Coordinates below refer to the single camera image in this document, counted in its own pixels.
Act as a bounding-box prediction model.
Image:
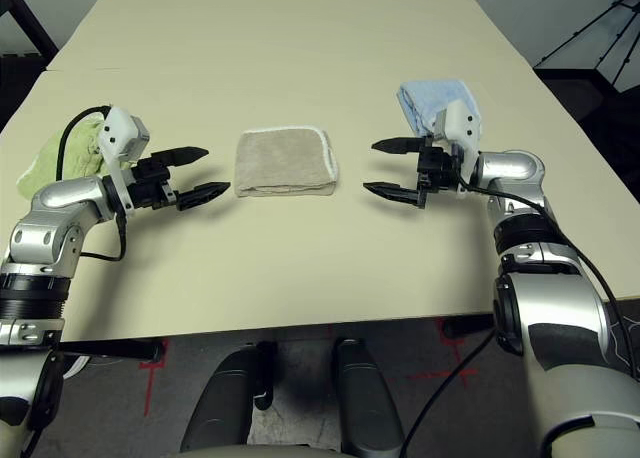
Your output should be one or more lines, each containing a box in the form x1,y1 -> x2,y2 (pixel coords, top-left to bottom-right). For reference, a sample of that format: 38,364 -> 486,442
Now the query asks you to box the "black left camera cable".
56,106 -> 127,264

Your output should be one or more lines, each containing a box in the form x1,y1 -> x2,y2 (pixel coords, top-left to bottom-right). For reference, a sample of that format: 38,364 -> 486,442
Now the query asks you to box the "black tripod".
532,0 -> 640,94

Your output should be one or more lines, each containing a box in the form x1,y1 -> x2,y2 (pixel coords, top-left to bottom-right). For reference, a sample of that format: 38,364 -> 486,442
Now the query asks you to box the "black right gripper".
363,134 -> 464,210

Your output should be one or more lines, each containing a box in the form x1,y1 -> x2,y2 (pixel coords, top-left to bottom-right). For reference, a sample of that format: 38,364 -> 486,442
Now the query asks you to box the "dark grey robot left leg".
179,340 -> 279,454

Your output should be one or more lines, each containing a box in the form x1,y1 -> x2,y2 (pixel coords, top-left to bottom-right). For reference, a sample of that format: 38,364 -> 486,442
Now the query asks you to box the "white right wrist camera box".
432,100 -> 484,194

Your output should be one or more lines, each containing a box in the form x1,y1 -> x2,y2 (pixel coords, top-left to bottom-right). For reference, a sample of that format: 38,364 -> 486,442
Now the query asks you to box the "dark grey robot right leg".
334,336 -> 407,458

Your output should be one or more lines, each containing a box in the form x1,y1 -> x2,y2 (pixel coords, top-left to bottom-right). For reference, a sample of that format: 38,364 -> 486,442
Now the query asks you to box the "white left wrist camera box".
97,106 -> 151,214

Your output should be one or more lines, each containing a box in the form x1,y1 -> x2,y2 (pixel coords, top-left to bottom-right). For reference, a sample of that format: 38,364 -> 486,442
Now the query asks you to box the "dark grey robot leg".
334,336 -> 407,458
179,340 -> 279,454

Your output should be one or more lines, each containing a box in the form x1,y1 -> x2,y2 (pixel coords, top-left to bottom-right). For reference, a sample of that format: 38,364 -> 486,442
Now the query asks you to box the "beige towel with white trim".
233,124 -> 339,198

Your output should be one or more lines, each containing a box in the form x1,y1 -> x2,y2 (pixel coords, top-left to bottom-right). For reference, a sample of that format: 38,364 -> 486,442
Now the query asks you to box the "black table base bar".
59,340 -> 167,364

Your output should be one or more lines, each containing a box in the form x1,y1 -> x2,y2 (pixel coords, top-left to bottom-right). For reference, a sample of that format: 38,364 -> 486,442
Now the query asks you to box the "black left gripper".
126,146 -> 232,212

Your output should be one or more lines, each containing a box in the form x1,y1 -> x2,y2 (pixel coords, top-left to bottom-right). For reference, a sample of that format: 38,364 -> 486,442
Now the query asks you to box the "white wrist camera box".
432,100 -> 484,194
97,106 -> 151,214

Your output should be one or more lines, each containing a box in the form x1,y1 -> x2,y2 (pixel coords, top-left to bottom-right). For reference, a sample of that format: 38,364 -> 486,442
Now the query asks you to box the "folded light blue towel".
396,79 -> 484,152

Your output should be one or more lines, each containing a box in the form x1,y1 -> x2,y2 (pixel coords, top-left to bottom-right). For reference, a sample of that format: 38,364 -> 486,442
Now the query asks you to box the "crumpled light green towel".
16,100 -> 114,202

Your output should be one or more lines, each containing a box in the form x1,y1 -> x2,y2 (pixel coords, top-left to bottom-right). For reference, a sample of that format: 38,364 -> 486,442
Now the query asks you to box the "pale robot torso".
174,442 -> 351,458

